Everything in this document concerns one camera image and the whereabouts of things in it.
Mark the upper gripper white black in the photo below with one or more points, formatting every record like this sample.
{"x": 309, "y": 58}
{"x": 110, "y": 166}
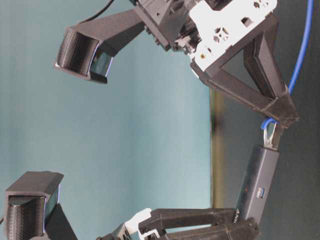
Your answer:
{"x": 211, "y": 32}

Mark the upper wrist camera black housing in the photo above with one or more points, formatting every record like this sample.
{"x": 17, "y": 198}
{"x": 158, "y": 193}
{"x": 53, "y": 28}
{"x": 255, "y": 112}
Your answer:
{"x": 88, "y": 48}

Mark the dark grey USB hub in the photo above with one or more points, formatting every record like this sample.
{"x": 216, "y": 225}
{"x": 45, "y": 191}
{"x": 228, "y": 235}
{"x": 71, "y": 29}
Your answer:
{"x": 256, "y": 184}

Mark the lower gripper white black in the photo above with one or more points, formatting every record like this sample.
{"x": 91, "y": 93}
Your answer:
{"x": 151, "y": 222}

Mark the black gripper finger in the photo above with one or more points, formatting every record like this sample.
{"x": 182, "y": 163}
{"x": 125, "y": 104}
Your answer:
{"x": 243, "y": 230}

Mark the wrist camera black housing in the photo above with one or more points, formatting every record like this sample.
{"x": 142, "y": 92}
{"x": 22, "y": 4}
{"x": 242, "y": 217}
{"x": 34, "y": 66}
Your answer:
{"x": 32, "y": 209}
{"x": 88, "y": 48}

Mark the lower wrist camera black housing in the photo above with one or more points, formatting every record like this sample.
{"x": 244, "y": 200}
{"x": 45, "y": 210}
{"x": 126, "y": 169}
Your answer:
{"x": 32, "y": 209}

